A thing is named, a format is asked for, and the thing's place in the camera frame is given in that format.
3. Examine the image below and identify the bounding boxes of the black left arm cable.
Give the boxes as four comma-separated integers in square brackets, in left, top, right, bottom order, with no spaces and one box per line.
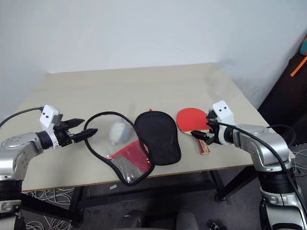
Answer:
[0,106,44,129]

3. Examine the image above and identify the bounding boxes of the white crumpled wad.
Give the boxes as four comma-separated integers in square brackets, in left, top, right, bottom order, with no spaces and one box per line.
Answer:
[109,121,133,146]

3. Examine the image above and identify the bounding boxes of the red table tennis paddle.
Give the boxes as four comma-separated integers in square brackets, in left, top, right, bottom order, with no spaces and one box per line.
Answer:
[176,107,212,155]

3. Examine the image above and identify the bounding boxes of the orange strip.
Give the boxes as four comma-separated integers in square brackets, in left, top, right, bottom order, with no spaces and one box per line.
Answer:
[290,56,307,78]

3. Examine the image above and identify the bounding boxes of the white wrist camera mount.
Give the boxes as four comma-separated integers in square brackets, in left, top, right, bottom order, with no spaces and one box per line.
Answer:
[39,104,65,146]
[212,100,237,146]

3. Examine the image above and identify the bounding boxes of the white floor cables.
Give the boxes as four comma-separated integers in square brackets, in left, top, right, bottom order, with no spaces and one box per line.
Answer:
[289,143,307,178]

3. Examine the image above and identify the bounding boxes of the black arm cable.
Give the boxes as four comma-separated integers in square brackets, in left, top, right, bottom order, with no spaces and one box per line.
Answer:
[0,106,44,129]
[210,121,307,211]

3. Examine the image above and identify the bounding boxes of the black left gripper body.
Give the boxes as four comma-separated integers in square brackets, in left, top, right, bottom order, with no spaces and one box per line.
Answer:
[53,114,78,148]

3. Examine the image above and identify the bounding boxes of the teal round object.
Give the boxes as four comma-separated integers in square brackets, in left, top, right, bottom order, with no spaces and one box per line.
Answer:
[299,35,307,57]

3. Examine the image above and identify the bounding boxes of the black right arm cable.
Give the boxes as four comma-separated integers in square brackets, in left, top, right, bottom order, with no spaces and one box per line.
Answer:
[210,121,307,211]

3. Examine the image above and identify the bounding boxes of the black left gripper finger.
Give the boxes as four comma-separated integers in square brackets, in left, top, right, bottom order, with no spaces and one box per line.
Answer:
[64,118,85,128]
[73,128,99,143]

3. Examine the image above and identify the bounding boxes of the black table frame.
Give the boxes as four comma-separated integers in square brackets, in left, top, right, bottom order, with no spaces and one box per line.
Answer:
[20,165,260,227]

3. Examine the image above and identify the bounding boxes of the dark cabinet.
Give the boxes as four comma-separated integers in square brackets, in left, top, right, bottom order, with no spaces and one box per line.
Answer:
[257,54,307,146]

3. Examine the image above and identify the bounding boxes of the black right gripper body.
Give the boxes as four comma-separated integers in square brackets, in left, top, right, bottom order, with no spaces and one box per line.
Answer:
[206,108,222,145]

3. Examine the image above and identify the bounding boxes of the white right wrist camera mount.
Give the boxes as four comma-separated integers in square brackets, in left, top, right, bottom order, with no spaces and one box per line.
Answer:
[212,100,237,146]

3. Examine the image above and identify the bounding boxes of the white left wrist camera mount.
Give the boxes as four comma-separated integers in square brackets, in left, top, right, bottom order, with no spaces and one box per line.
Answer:
[39,104,65,146]

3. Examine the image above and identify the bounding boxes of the black clear paddle case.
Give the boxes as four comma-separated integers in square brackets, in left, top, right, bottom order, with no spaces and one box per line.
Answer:
[84,108,182,186]

